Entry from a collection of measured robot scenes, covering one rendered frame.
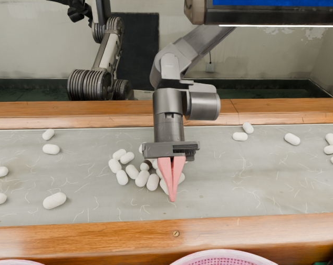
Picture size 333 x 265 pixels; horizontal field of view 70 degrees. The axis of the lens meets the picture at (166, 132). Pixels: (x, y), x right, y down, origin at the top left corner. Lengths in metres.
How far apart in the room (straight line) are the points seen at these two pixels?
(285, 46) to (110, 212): 2.58
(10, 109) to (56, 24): 1.92
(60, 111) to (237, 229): 0.53
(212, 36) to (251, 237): 0.39
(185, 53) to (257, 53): 2.26
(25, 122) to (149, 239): 0.47
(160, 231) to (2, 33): 2.66
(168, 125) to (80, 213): 0.22
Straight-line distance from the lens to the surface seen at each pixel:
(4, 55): 2.96
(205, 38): 0.54
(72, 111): 0.70
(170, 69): 0.46
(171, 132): 0.42
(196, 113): 0.46
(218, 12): 0.30
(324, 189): 0.58
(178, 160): 0.41
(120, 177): 0.48
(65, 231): 0.42
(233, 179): 0.52
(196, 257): 0.37
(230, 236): 0.40
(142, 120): 0.65
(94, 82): 0.85
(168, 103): 0.44
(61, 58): 2.72
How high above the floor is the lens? 1.09
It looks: 35 degrees down
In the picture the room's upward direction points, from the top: 1 degrees clockwise
